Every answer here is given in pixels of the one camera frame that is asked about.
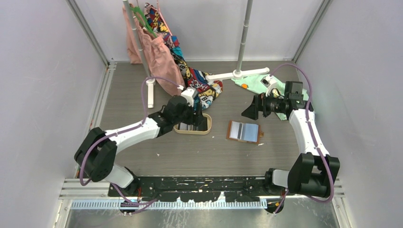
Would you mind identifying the pink hanging garment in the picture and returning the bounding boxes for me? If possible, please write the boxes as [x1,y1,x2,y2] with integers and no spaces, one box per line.
[135,17,185,96]

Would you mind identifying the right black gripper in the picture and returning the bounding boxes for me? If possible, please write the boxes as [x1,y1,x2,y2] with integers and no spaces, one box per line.
[241,88,287,121]

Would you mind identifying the right white rack stand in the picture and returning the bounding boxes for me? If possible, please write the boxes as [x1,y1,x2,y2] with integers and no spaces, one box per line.
[206,0,269,81]

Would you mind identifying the green clothes hanger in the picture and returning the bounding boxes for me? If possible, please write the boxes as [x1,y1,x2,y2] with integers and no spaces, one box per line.
[130,7,157,38]

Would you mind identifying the mint green garment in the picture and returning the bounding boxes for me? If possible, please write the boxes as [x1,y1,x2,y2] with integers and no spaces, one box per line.
[234,75,315,121]

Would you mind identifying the brown leather card holder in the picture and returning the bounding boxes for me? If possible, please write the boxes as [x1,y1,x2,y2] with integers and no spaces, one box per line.
[226,120,264,144]

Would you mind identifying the white rack stand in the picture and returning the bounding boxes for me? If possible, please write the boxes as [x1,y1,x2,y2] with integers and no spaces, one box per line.
[206,0,269,81]
[123,0,156,109]

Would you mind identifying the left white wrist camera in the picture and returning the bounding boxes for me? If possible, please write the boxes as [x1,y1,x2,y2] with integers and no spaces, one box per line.
[181,87,198,107]

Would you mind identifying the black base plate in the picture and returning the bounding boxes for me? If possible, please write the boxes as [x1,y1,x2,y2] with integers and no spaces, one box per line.
[121,176,286,213]

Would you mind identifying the left white rack stand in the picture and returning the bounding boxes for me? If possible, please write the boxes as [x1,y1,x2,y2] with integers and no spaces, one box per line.
[123,0,156,109]

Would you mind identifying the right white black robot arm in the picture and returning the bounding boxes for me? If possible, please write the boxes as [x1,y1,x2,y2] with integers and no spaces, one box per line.
[241,81,340,201]

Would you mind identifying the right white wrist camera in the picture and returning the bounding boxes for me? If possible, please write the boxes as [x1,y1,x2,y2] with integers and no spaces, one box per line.
[260,75,278,96]

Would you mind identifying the beige oval card tray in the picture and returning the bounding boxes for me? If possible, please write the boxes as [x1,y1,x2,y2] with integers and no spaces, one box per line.
[173,114,212,135]

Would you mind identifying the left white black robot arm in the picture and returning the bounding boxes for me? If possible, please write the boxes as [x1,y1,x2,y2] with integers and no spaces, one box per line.
[74,96,208,196]

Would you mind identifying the colourful comic print garment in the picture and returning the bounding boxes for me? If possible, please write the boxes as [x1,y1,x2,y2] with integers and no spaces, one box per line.
[144,3,223,110]

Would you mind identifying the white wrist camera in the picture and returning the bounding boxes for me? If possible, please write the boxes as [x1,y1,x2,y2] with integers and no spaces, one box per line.
[260,75,278,96]
[181,87,198,107]

